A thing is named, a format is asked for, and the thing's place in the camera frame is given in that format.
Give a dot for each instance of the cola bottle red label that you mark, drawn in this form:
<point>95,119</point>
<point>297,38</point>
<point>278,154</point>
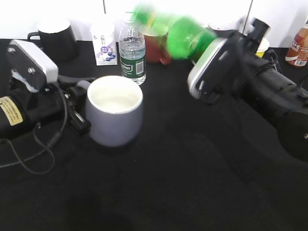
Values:
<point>222,31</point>

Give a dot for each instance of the green soda bottle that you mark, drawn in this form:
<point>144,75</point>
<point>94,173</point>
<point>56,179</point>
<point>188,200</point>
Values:
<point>186,38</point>

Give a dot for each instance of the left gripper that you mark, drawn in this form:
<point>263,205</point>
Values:
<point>48,106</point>

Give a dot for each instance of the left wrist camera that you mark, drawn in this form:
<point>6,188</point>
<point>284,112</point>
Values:
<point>30,65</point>

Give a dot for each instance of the black mug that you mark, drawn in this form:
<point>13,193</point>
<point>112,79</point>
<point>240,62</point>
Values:
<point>57,39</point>

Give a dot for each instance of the white milk carton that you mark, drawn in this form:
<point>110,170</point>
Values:
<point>103,40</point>

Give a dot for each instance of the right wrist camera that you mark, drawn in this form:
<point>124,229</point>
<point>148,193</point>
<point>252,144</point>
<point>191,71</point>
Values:
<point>209,69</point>

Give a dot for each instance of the brown drink bottle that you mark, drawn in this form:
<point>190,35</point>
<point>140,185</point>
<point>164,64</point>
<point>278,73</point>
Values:
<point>297,54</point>

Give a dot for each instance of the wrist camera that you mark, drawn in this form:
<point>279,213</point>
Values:
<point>209,69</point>
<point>30,65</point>

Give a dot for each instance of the white mug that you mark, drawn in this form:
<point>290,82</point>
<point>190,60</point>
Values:
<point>195,58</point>

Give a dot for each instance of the red mug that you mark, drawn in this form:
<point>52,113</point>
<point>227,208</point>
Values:
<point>156,45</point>

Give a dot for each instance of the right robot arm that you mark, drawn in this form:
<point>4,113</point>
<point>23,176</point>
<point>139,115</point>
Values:
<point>279,100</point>

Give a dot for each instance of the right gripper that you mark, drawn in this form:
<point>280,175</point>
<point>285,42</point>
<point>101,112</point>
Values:
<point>234,79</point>

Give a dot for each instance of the yellow paper cup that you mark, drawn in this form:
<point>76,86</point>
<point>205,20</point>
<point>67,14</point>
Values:
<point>263,47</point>

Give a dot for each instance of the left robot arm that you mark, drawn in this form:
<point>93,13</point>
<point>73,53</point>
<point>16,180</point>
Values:
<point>21,110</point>

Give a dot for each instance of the clear water bottle green label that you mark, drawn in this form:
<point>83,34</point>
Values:
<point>132,50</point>

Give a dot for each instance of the grey mug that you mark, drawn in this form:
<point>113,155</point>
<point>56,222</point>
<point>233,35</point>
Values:
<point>114,109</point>

